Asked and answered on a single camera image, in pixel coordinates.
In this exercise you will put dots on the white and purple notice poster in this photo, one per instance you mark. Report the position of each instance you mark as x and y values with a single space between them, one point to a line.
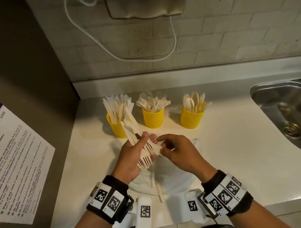
12 167

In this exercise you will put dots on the yellow cup holding spoons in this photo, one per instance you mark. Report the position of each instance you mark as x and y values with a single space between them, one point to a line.
192 119

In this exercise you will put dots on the person's right hand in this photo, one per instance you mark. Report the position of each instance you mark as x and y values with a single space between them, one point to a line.
184 153

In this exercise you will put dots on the person's right forearm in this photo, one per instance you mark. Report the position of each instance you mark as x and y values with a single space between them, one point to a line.
259 219

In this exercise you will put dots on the black wrist marker band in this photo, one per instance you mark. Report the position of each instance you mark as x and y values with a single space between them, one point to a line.
109 198
226 193

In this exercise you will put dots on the brown cabinet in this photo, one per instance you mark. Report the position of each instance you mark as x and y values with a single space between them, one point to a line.
18 65

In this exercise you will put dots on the sink drain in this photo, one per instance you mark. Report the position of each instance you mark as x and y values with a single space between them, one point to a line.
292 130

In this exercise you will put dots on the bunch of white plastic spoons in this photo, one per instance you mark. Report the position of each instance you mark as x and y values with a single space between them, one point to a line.
194 101

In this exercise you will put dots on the person's right thumb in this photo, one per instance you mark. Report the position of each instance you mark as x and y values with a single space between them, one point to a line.
168 150

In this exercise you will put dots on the bunch of white plastic knives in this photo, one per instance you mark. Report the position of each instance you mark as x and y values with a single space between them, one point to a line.
115 106

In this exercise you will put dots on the clear plastic bag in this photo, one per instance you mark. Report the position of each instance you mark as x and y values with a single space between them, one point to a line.
172 178

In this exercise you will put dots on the person's left fingers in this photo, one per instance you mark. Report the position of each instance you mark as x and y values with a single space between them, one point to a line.
148 138

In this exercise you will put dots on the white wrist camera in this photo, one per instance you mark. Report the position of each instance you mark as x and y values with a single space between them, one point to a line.
144 214
194 207

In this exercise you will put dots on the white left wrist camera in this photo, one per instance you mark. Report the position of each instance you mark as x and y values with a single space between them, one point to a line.
144 214

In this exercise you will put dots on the single white fork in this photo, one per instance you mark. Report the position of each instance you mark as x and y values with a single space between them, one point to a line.
157 150

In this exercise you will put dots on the bunch of standing plastic forks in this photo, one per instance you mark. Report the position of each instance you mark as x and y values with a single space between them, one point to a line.
151 101

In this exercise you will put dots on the bundle of white plastic forks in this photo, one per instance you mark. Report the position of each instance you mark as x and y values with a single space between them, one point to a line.
135 132

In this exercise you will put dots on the yellow cup holding knives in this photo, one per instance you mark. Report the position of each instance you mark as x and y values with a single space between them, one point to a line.
119 130

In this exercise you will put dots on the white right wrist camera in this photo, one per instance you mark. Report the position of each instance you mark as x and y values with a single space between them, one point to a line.
194 207

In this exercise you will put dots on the yellow cup holding forks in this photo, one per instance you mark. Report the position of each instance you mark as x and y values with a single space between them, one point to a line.
153 119

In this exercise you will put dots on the person's left hand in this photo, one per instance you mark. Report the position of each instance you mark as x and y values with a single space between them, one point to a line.
127 161

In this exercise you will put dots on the black left wrist marker band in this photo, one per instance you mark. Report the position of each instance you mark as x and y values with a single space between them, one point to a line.
109 198

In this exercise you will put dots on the black right wrist marker band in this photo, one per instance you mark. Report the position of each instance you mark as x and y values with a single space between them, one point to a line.
226 193

